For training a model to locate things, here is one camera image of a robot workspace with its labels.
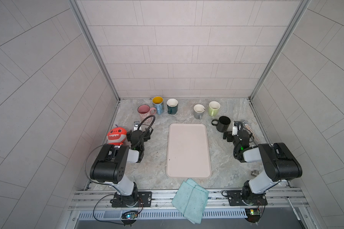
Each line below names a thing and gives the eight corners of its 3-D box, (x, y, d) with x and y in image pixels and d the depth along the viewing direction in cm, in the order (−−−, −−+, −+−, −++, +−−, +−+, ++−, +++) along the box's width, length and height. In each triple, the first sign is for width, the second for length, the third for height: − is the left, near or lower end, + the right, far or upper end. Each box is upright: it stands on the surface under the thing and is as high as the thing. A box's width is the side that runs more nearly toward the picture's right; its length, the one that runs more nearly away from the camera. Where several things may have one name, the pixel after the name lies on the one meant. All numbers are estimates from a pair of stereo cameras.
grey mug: (190, 120, 105) (191, 112, 98) (194, 110, 111) (195, 102, 104) (199, 123, 103) (201, 116, 96) (203, 113, 109) (205, 105, 102)
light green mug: (208, 119, 105) (210, 111, 98) (206, 109, 111) (208, 101, 104) (219, 119, 105) (221, 111, 98) (216, 109, 111) (219, 101, 104)
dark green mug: (168, 117, 107) (168, 108, 98) (166, 108, 112) (165, 99, 104) (179, 115, 108) (179, 106, 100) (177, 106, 114) (176, 97, 106)
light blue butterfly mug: (152, 116, 106) (150, 108, 98) (154, 105, 114) (152, 96, 106) (163, 116, 106) (162, 108, 98) (164, 105, 114) (163, 96, 106)
